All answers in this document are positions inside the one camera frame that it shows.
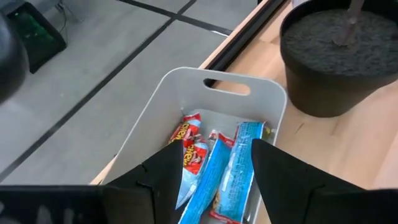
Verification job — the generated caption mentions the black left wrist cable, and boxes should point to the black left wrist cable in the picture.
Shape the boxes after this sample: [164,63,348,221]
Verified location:
[0,11,29,105]

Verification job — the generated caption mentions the small colourful snack packets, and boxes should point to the small colourful snack packets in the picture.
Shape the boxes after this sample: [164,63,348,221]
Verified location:
[175,141,211,210]

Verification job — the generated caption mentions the solid blue granola bar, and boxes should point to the solid blue granola bar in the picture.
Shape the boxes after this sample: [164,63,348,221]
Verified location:
[178,131,236,224]
[209,120,269,224]

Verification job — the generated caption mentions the black box with green glow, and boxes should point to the black box with green glow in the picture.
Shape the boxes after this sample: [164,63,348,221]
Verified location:
[6,1,68,75]

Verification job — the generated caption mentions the grey plastic bin with handles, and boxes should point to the grey plastic bin with handles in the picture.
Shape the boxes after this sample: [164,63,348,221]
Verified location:
[98,66,287,224]

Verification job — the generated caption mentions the light blue Chewy granola bar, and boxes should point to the light blue Chewy granola bar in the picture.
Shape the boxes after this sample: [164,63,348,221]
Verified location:
[169,111,203,147]

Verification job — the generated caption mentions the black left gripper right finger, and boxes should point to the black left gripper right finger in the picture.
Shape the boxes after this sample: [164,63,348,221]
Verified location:
[251,138,363,224]

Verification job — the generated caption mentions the green plant in black pot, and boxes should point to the green plant in black pot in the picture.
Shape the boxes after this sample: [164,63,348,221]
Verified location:
[279,0,398,119]

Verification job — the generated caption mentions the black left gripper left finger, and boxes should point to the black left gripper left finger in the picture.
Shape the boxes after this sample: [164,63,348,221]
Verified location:
[105,139,185,224]

